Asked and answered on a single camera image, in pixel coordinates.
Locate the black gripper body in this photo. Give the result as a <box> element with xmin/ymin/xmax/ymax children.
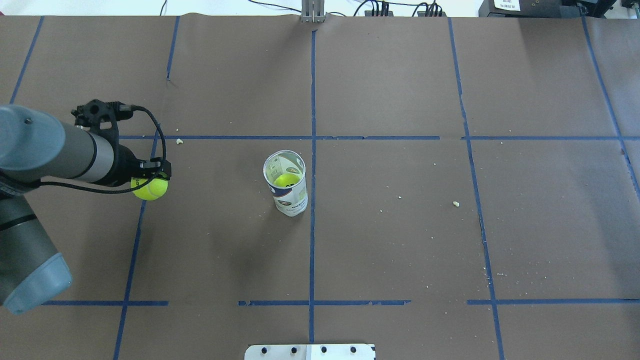
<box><xmin>114</xmin><ymin>145</ymin><xmax>145</xmax><ymax>187</ymax></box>

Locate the yellow Wilson tennis ball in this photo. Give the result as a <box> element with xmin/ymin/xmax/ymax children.
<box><xmin>132</xmin><ymin>178</ymin><xmax>169</xmax><ymax>201</ymax></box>

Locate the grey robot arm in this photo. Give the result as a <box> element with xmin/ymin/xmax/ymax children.
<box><xmin>0</xmin><ymin>99</ymin><xmax>172</xmax><ymax>315</ymax></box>

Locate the clear tennis ball can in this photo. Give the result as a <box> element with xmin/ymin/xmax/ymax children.
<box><xmin>262</xmin><ymin>150</ymin><xmax>308</xmax><ymax>217</ymax></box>

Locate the tennis ball inside can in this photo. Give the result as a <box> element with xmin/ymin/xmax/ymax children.
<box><xmin>273</xmin><ymin>172</ymin><xmax>301</xmax><ymax>188</ymax></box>

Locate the black equipment box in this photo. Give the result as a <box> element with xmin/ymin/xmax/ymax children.
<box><xmin>477</xmin><ymin>0</ymin><xmax>615</xmax><ymax>19</ymax></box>

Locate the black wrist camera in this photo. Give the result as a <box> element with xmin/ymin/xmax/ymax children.
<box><xmin>70</xmin><ymin>99</ymin><xmax>134</xmax><ymax>146</ymax></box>

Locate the black braided cable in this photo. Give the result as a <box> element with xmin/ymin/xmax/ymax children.
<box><xmin>37</xmin><ymin>104</ymin><xmax>166</xmax><ymax>195</ymax></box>

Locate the grey aluminium camera post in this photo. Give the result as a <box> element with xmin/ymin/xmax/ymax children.
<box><xmin>300</xmin><ymin>0</ymin><xmax>327</xmax><ymax>23</ymax></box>

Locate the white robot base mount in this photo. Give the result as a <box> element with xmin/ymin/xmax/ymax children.
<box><xmin>244</xmin><ymin>343</ymin><xmax>377</xmax><ymax>360</ymax></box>

